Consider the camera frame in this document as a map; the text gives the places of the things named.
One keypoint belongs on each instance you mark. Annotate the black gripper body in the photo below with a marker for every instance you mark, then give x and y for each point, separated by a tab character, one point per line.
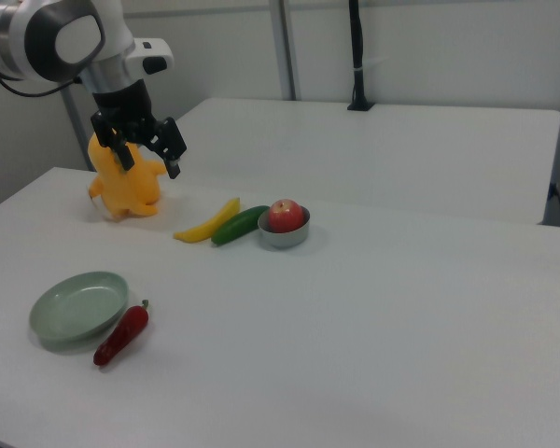
126	107

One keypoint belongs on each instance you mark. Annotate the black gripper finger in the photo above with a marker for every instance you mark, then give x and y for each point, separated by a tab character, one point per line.
121	147
172	142

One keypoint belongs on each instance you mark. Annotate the red apple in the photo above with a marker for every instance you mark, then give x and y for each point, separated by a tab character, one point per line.
285	214

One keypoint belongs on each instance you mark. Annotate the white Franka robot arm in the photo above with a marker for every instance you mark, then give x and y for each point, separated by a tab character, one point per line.
112	23

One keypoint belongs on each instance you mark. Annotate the yellow plush toy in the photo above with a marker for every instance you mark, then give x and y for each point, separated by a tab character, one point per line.
126	191

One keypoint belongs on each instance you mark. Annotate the yellow banana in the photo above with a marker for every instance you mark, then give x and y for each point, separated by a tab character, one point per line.
205	228

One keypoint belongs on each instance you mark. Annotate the green cucumber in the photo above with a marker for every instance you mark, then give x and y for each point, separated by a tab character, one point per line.
235	226

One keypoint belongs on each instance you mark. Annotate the grey round bowl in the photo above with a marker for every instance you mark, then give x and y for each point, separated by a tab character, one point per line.
282	240

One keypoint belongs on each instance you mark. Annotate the pale green plate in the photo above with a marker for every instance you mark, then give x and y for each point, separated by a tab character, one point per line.
74	308

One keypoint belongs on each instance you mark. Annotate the red chili pepper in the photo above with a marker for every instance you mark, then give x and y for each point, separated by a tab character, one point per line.
121	333

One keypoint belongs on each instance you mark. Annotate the white side table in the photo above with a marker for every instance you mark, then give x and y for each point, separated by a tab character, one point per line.
401	149

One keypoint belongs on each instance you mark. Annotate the grey metal frame post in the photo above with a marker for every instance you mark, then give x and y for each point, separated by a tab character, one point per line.
287	56

